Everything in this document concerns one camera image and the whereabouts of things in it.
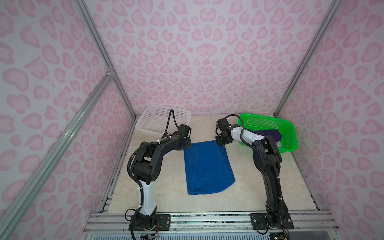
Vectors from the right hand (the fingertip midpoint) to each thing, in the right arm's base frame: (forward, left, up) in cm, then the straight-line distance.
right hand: (219, 140), depth 103 cm
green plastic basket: (+3, -47, +2) cm, 47 cm away
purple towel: (+7, -40, -1) cm, 41 cm away
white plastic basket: (+19, +50, 0) cm, 53 cm away
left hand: (-4, +19, +1) cm, 19 cm away
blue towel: (-20, +8, -2) cm, 22 cm away
